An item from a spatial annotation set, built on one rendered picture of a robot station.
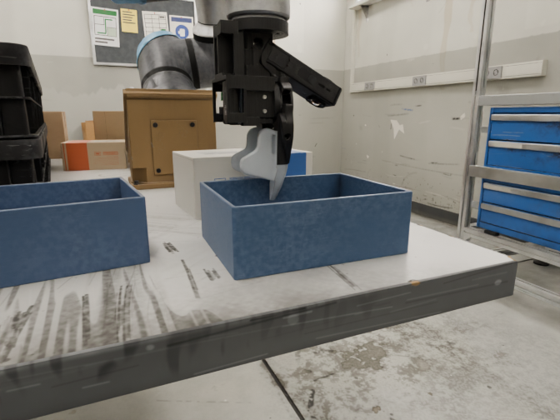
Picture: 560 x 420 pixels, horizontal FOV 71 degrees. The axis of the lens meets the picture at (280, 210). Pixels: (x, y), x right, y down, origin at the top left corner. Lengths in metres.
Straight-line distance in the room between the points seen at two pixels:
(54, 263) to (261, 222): 0.20
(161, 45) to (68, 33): 2.98
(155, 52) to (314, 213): 0.69
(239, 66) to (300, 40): 3.94
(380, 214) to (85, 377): 0.30
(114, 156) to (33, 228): 0.81
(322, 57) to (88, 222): 4.20
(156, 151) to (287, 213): 0.52
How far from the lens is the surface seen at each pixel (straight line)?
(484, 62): 2.12
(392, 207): 0.43
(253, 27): 0.48
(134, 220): 0.42
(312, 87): 0.52
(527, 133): 1.97
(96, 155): 1.21
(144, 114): 0.85
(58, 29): 3.98
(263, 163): 0.49
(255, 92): 0.47
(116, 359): 0.30
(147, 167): 0.86
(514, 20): 3.18
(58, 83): 3.93
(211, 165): 0.58
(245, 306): 0.33
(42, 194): 0.56
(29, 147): 0.58
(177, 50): 0.99
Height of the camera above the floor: 0.85
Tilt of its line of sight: 14 degrees down
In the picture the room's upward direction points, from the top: straight up
